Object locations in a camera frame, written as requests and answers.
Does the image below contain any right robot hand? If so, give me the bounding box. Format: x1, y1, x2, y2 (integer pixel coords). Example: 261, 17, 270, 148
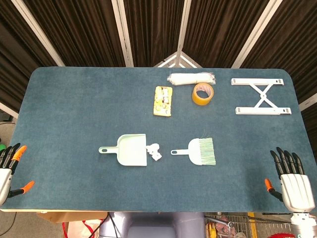
264, 147, 313, 213

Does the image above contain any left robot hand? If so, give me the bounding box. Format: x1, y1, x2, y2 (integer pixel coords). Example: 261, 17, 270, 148
0, 143, 35, 205

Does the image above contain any mint green hand broom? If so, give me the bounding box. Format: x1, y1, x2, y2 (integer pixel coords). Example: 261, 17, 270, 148
170, 137, 217, 166

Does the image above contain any mint green plastic dustpan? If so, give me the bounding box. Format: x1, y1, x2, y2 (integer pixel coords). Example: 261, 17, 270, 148
98, 133, 148, 167

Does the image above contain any white paper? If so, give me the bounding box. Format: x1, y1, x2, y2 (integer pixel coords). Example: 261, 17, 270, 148
146, 143, 163, 162

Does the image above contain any brown cardboard box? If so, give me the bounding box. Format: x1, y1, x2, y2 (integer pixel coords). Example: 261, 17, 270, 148
36, 210, 107, 224

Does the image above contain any red and white bag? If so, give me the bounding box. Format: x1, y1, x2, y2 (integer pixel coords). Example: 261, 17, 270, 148
61, 219, 103, 238

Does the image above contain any blue felt table cover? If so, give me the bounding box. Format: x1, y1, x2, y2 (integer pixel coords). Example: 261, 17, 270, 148
0, 66, 317, 213

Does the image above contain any white folding stand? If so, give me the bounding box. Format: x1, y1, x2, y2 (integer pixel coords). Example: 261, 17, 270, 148
230, 77, 293, 116

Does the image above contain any dark brown curtain panel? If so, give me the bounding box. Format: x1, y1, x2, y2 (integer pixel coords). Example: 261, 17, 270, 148
23, 0, 126, 67
184, 0, 270, 69
0, 0, 58, 113
242, 0, 317, 129
123, 0, 186, 67

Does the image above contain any yellow packing tape roll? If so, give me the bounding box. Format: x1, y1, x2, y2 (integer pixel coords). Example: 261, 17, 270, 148
191, 82, 215, 106

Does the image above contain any lilac robot torso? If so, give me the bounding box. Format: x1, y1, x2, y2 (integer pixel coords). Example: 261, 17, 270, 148
99, 212, 206, 238

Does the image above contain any white plastic cups pack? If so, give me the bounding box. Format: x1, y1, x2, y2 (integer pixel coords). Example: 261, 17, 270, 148
167, 71, 217, 87

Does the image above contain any yellow snack packet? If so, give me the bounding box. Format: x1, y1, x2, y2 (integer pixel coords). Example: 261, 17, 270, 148
153, 85, 173, 118

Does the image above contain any white triangular partition foot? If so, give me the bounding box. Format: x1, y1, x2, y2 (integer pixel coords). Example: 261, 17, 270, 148
153, 51, 203, 68

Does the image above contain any white partition frame post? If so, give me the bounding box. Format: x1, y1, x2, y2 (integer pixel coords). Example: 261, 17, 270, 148
176, 0, 193, 54
10, 0, 66, 67
111, 0, 135, 67
298, 92, 317, 112
0, 102, 19, 119
231, 0, 276, 69

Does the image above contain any metal wire basket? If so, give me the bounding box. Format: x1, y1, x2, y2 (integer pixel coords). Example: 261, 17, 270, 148
204, 212, 296, 238

